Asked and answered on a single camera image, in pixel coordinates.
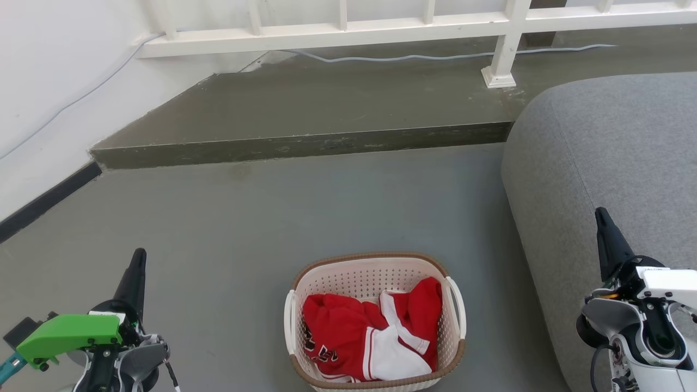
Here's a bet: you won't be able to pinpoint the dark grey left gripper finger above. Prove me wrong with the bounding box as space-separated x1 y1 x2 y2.
112 248 148 323

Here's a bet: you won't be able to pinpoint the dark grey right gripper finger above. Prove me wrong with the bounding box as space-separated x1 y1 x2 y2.
594 207 636 282

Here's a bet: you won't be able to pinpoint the green-covered left gripper body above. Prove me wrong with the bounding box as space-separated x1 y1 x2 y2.
0 298 143 385

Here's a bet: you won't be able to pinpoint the white-covered right gripper body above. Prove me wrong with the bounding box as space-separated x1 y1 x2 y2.
602 255 697 307

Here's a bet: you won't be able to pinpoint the cream perforated plastic laundry basket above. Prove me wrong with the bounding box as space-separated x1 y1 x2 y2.
284 252 467 392

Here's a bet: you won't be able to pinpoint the grey fabric sofa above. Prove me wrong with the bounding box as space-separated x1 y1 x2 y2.
501 72 697 392

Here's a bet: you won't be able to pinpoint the black baseboard strip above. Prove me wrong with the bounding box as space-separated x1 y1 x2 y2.
0 161 103 244

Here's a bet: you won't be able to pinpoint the red basketball jersey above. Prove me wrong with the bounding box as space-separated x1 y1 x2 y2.
302 277 443 382

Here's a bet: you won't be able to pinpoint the white wooden railing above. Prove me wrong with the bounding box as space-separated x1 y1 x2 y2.
136 0 697 89

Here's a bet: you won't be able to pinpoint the white red-trimmed shorts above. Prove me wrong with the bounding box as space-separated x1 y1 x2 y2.
362 290 433 381

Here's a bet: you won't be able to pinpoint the raised concrete step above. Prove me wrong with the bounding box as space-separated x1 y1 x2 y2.
89 24 697 170

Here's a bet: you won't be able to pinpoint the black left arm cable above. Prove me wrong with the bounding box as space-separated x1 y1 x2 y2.
162 357 181 392

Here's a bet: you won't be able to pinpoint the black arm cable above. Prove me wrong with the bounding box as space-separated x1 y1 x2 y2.
162 357 181 392
590 342 619 392

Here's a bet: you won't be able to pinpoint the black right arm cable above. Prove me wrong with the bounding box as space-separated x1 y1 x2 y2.
590 342 619 392

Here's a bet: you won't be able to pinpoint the thin grey cable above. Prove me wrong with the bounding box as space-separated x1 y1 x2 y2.
0 33 619 161

